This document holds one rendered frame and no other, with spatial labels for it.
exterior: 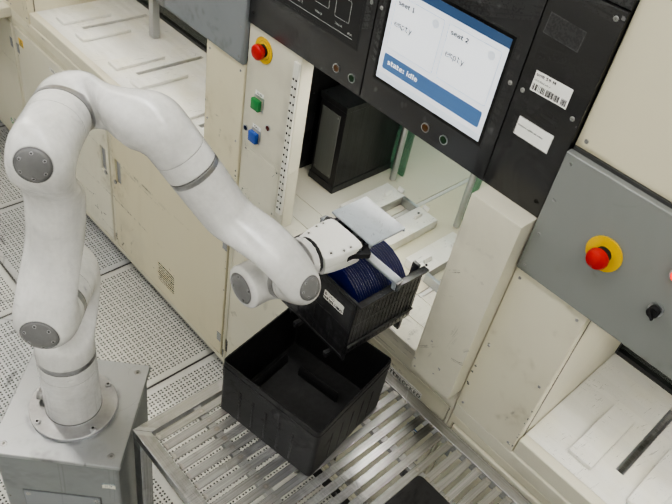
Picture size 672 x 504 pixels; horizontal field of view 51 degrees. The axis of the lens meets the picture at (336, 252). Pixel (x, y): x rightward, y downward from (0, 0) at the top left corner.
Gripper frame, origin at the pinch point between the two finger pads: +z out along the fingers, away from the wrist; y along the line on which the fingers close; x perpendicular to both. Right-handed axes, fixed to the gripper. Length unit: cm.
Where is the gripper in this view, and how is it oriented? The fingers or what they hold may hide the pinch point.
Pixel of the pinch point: (365, 228)
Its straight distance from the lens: 146.6
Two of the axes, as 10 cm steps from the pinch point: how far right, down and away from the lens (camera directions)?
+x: 1.6, -7.3, -6.7
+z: 7.3, -3.6, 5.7
